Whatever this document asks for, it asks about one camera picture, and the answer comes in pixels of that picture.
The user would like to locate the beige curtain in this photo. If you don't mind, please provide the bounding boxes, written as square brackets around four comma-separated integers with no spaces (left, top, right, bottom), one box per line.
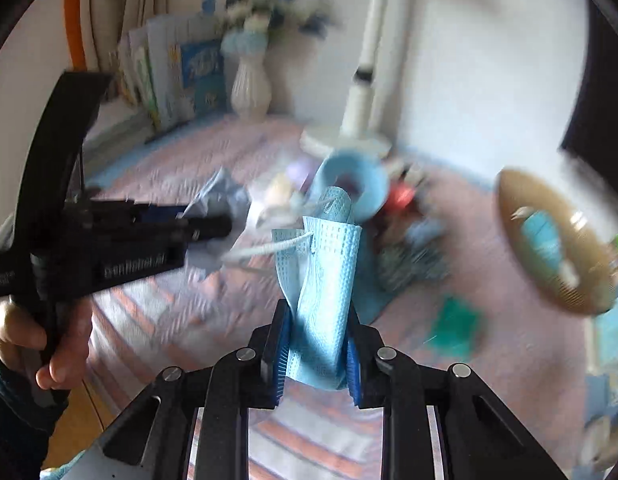
[80,0,171,77]

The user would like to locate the row of leaning books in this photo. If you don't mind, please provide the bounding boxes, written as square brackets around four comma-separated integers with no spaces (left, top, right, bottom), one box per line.
[118,14,190,132]

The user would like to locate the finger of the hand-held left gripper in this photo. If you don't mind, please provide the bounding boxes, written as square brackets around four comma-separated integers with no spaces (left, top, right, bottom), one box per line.
[185,214,234,242]

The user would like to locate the purple soft ball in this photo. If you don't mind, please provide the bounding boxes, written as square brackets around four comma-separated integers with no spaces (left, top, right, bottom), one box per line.
[288,156,318,187]

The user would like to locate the light blue cloth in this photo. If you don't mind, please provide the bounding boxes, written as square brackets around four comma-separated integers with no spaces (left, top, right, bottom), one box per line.
[520,209,564,272]

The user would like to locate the light blue round roll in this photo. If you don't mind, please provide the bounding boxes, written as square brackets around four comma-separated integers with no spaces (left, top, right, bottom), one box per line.
[311,151,391,222]

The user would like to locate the person's left hand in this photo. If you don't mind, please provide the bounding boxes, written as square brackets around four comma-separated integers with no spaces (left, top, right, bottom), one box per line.
[0,299,94,392]

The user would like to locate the small dark crumpled wrapper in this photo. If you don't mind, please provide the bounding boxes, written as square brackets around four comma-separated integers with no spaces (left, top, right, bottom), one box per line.
[378,219,451,292]

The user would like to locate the blue white packet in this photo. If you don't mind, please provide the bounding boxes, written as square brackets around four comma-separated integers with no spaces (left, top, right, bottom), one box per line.
[185,166,253,275]

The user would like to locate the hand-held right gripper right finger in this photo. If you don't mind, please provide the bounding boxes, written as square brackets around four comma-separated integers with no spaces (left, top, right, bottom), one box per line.
[345,306,564,480]

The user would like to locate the blue artificial flowers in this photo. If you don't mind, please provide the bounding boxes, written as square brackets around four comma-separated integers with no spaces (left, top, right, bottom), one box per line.
[203,0,336,60]

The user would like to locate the pink patterned blanket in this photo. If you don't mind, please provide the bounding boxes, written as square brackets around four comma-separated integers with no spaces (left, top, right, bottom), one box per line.
[84,114,607,480]

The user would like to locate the blue face mask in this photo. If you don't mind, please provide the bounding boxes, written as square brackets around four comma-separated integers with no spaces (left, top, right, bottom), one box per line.
[221,186,364,392]

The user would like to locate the green cloth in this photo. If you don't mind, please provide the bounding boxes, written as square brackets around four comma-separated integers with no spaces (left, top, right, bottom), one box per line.
[428,296,486,357]

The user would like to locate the red soft pouch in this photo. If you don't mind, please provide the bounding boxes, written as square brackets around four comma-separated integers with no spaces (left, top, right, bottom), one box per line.
[385,184,421,215]

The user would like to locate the white ribbed vase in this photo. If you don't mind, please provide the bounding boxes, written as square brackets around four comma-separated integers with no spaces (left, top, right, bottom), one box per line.
[231,54,273,122]

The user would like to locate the cream soft pouch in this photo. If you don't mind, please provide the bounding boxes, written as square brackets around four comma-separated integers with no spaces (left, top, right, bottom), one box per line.
[263,174,296,209]

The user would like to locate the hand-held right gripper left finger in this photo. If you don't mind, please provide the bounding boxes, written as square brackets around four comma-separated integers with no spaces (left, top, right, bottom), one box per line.
[95,302,296,480]

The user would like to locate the white desk lamp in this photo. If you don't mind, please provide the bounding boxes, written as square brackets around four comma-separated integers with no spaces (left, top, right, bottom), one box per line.
[300,0,393,157]

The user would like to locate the person's left forearm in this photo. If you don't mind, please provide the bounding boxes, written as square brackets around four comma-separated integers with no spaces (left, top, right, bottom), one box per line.
[0,332,72,480]

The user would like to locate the blue patterned mat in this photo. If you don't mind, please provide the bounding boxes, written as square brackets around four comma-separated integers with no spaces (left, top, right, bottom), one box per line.
[588,307,618,378]

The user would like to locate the blue picture book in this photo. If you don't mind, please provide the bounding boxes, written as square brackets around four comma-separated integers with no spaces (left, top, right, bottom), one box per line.
[180,39,228,119]

